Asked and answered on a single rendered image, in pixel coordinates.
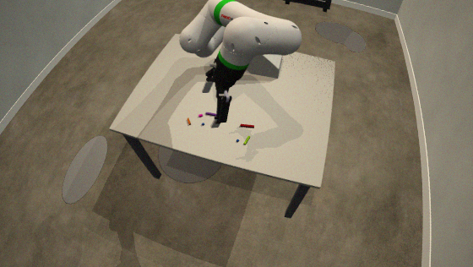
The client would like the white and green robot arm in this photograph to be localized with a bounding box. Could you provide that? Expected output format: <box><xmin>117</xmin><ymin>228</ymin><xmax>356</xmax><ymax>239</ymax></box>
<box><xmin>179</xmin><ymin>0</ymin><xmax>302</xmax><ymax>81</ymax></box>

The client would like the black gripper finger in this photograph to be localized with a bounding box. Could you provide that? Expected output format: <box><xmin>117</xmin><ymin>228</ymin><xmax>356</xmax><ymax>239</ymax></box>
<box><xmin>202</xmin><ymin>67</ymin><xmax>215</xmax><ymax>93</ymax></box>
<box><xmin>210</xmin><ymin>85</ymin><xmax>232</xmax><ymax>128</ymax></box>

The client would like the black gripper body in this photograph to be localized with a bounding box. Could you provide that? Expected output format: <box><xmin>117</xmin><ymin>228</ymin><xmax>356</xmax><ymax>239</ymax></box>
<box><xmin>213</xmin><ymin>71</ymin><xmax>236</xmax><ymax>94</ymax></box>

